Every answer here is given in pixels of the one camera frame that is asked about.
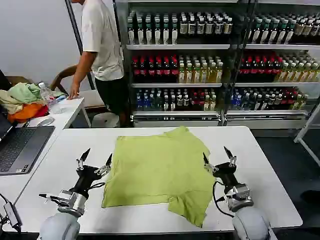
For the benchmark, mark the bottle shelf with solid side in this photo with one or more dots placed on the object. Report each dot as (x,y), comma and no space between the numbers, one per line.
(175,46)

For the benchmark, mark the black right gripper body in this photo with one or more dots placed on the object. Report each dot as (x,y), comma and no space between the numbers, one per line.
(226,173)

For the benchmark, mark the clear plastic water bottle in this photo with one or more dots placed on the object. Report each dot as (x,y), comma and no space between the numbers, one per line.
(45,93)

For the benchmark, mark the beige cloth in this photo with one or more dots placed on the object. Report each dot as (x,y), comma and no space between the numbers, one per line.
(8,103)

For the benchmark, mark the person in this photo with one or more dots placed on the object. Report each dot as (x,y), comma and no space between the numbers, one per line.
(102,40)

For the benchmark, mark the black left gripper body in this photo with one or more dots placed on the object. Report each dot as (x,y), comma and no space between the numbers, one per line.
(86,176)

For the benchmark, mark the green shirt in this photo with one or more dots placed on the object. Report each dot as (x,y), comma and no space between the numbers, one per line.
(160,170)

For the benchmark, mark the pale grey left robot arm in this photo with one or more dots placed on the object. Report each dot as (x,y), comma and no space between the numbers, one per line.
(62,222)

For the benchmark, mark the grey laptop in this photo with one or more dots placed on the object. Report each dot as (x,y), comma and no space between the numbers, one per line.
(22,147)

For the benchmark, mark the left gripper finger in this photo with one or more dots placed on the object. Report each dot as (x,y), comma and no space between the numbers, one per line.
(82,158)
(106,165)

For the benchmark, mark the brown wooden chair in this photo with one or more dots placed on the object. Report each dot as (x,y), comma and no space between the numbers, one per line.
(62,74)

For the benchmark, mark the person's hand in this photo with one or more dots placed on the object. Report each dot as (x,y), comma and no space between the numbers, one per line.
(74,93)

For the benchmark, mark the clear plastic bag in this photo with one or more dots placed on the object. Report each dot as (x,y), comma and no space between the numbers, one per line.
(58,108)

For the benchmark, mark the white computer mouse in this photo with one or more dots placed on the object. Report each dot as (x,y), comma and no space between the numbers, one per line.
(46,121)

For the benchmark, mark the white metal frame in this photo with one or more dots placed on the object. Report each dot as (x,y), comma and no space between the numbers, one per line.
(308,125)

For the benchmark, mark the pale green cloth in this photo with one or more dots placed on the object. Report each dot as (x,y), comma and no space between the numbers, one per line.
(23,93)

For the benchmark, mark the white round stool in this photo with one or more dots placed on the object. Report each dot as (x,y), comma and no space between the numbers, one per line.
(105,120)

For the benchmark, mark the blue packet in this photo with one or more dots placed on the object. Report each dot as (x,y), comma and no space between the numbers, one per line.
(61,98)

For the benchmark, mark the bottle shelf with slanted post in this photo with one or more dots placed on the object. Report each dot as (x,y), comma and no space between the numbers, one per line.
(275,46)

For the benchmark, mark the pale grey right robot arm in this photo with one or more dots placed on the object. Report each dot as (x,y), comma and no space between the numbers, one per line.
(252,222)

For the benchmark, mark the black slanted pole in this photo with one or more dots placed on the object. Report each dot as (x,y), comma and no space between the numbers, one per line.
(72,25)

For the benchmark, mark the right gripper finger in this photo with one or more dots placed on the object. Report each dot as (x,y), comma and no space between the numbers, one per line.
(231,157)
(208,163)

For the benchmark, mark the white side desk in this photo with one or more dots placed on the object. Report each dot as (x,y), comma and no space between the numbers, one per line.
(68,112)

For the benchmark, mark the orange cloth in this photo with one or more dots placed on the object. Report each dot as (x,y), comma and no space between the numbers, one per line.
(26,112)

